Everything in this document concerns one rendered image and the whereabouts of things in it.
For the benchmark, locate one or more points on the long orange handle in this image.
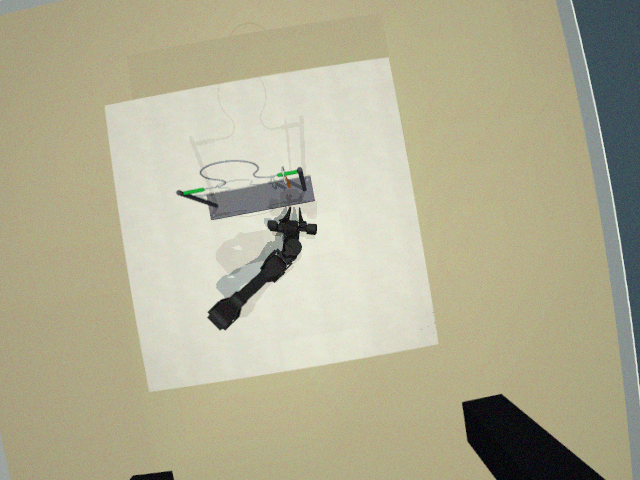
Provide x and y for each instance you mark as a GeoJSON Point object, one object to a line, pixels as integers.
{"type": "Point", "coordinates": [285, 178]}

